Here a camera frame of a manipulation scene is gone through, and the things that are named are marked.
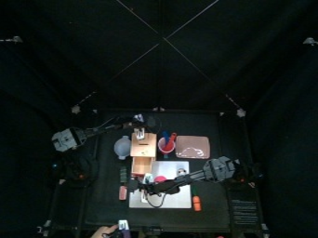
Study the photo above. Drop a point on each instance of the red plastic cup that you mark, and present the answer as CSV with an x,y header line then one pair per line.
x,y
167,146

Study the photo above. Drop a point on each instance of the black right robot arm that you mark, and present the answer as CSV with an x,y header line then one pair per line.
x,y
215,170

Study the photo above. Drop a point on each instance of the grey plastic bowl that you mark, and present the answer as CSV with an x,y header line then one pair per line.
x,y
122,147

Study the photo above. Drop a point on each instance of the orange toy carrot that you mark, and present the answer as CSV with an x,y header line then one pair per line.
x,y
196,200

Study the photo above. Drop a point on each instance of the white plastic cutting board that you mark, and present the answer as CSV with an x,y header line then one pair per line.
x,y
175,198

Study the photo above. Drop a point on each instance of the green striped toy box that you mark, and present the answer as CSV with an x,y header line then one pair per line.
x,y
123,174

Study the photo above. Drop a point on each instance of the red and white utensil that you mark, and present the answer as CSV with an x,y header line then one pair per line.
x,y
171,138

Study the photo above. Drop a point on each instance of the small white and purple device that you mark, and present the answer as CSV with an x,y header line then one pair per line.
x,y
123,225

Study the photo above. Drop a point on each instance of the wooden drawer cabinet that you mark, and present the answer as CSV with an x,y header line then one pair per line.
x,y
143,144

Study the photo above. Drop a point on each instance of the person's bare hand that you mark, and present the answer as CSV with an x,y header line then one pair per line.
x,y
103,231

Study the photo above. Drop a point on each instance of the white frame corner bracket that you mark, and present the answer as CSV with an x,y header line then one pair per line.
x,y
310,41
240,112
13,39
75,109

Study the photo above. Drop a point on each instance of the blue plastic utensil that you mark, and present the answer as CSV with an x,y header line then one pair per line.
x,y
164,138

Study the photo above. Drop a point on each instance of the red-front wooden drawer with knob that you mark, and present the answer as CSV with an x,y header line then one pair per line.
x,y
142,165

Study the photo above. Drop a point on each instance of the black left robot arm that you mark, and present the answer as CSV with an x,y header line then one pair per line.
x,y
69,139

